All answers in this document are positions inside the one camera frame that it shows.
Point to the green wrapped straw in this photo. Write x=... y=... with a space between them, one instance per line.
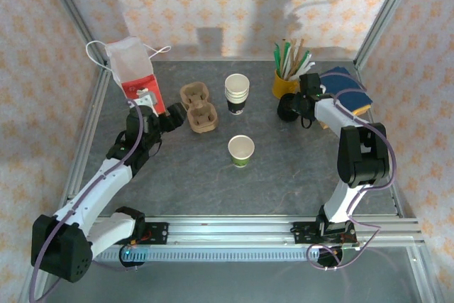
x=277 y=55
x=286 y=54

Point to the green paper cup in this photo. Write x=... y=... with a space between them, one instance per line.
x=241 y=148

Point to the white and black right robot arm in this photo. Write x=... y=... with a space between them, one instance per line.
x=333 y=115

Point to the aluminium side rail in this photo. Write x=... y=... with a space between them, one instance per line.
x=90 y=129
x=396 y=205

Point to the yellow straw holder cup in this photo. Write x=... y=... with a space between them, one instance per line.
x=282 y=86

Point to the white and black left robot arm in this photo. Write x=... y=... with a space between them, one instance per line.
x=99 y=182

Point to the stack of black paper cups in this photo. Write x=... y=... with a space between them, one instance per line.
x=237 y=84

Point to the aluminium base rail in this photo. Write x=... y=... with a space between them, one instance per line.
x=230 y=232

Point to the aluminium frame post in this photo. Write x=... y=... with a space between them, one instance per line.
x=386 y=12
x=72 y=12

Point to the red and white paper bag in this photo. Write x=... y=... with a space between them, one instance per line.
x=131 y=61

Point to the black plastic cup lid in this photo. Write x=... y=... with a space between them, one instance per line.
x=280 y=108

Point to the brown pulp cup carrier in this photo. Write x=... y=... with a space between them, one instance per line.
x=202 y=99

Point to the brown wrapped straw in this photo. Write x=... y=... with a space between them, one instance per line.
x=293 y=49
x=284 y=41
x=300 y=47

